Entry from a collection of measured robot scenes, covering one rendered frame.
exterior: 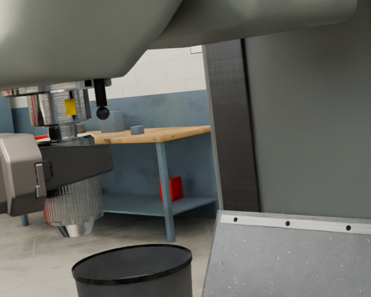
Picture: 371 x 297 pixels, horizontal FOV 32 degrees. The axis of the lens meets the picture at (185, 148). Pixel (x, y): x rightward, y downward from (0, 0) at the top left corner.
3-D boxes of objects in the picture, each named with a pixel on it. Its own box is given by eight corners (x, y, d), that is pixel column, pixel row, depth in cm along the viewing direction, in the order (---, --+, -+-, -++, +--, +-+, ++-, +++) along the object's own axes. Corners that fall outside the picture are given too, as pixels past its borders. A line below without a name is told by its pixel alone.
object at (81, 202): (113, 215, 51) (103, 146, 50) (54, 228, 48) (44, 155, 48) (92, 208, 55) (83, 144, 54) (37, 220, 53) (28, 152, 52)
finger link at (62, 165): (111, 177, 50) (32, 192, 47) (105, 137, 50) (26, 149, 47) (119, 178, 49) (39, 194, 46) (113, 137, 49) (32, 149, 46)
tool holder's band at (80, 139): (103, 146, 50) (102, 133, 50) (44, 155, 48) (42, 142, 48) (83, 144, 54) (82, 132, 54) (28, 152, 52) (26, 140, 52)
